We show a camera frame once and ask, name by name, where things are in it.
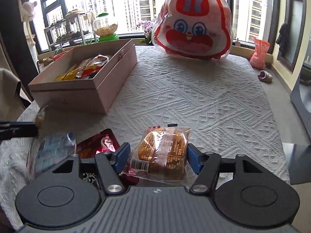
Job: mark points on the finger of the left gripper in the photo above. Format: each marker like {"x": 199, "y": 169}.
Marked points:
{"x": 9, "y": 130}

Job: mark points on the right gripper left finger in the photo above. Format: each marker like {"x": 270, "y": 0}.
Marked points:
{"x": 107, "y": 167}

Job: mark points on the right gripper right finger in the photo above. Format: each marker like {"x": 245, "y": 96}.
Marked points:
{"x": 207, "y": 166}

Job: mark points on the red egg tart snack bag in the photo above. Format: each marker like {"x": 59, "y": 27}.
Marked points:
{"x": 98, "y": 143}

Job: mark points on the brown bread packet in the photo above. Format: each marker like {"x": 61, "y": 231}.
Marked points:
{"x": 161, "y": 155}

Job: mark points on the blue pig cartoon snack packet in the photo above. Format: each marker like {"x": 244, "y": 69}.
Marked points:
{"x": 48, "y": 152}

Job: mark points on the yellow brown snack bag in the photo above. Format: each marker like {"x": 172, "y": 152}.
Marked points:
{"x": 69, "y": 75}

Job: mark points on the red spicy strip snack bag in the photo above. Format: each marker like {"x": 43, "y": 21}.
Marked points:
{"x": 90, "y": 67}

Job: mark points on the clear round cookie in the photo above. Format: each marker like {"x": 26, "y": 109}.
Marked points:
{"x": 40, "y": 117}

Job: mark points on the beige covered chair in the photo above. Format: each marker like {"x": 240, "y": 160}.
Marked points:
{"x": 12, "y": 102}

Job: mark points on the white textured tablecloth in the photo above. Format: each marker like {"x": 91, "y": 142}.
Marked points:
{"x": 221, "y": 100}

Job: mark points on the pink cardboard box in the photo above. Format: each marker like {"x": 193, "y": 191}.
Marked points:
{"x": 92, "y": 95}

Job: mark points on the red plastic basin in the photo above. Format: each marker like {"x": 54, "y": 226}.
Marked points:
{"x": 59, "y": 55}

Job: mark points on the slipper on floor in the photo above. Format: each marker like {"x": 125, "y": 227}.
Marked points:
{"x": 264, "y": 76}

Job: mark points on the orange plastic bag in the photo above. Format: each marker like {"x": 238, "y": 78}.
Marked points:
{"x": 259, "y": 56}

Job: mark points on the metal shoe rack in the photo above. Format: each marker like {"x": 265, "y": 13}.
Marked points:
{"x": 74, "y": 28}

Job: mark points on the green candy dispenser globe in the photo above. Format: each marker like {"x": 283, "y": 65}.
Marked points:
{"x": 105, "y": 26}

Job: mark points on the red rabbit face snack bag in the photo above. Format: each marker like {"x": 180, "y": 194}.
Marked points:
{"x": 198, "y": 29}

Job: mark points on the pink orchid flower pot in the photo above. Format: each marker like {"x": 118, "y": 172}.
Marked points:
{"x": 147, "y": 26}

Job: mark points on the dark framed door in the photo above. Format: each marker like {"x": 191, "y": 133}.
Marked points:
{"x": 291, "y": 33}

